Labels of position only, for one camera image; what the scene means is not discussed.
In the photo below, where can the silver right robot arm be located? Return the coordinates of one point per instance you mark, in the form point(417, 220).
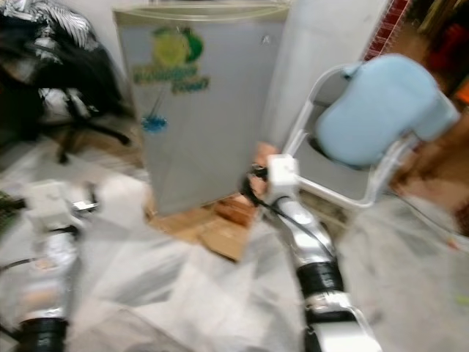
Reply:
point(311, 249)

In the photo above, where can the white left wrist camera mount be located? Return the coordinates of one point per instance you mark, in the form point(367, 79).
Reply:
point(51, 205)

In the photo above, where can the white chair light blue backrest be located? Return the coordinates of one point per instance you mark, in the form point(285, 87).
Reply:
point(381, 110)

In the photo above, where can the red tiled pillar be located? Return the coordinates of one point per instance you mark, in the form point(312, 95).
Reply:
point(385, 29)

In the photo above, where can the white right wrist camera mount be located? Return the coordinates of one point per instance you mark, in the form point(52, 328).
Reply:
point(282, 174)

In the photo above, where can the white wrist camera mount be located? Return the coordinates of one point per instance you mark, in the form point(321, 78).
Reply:
point(282, 174)
point(51, 205)

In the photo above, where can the fridge door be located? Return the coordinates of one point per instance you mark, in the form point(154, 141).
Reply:
point(205, 147)

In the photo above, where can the black office chair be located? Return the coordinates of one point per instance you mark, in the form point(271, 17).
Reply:
point(77, 121)

